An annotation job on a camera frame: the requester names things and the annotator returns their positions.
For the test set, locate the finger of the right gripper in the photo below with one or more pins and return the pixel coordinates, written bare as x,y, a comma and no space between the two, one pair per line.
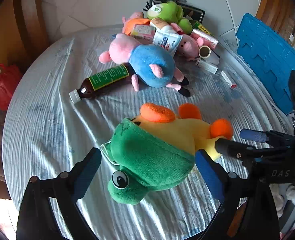
272,138
235,149

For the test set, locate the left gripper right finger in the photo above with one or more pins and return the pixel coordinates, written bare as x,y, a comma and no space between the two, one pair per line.
247,209

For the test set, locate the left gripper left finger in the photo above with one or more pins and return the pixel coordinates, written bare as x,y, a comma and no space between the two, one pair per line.
36,218

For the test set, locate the yellow duck green frog plush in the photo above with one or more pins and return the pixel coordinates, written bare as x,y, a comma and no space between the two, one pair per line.
155,150

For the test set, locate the pink white tissue pack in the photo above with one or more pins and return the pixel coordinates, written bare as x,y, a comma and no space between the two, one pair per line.
204,39

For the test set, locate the blue shirt pig plush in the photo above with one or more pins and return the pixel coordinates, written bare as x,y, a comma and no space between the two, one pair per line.
150,63

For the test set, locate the brown green label bottle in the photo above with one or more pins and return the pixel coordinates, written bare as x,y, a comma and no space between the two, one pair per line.
101,82

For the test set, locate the colourful Kotex pad pack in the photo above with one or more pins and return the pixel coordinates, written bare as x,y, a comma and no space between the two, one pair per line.
143,33

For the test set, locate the orange dress pig plush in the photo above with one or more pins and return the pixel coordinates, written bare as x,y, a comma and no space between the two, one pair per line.
137,18

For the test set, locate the red long box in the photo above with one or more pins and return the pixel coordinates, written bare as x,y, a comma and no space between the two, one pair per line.
230,82

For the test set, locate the blue plastic storage crate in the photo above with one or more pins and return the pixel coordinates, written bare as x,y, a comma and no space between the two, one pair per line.
269,56

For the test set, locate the striped white table cloth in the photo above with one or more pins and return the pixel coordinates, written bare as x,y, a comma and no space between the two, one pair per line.
45,133

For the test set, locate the small white red box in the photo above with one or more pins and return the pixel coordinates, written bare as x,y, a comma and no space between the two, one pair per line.
207,66

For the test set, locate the red dress pig plush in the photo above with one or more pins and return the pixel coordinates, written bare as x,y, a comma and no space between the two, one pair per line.
189,46

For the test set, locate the white blue tissue pack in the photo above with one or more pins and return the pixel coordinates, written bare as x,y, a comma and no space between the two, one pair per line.
168,41

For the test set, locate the green medicine box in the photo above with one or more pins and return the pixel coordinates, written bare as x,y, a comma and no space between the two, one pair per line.
202,28

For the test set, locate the red plastic case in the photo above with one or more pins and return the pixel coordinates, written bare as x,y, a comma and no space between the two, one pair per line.
10,77

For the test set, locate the black gift box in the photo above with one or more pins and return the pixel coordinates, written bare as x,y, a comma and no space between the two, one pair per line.
190,12

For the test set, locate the small yogurt drink bottle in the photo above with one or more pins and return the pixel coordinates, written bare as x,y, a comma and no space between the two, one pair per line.
162,25

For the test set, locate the green bird plush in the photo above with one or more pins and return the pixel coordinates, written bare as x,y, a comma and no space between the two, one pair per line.
170,12

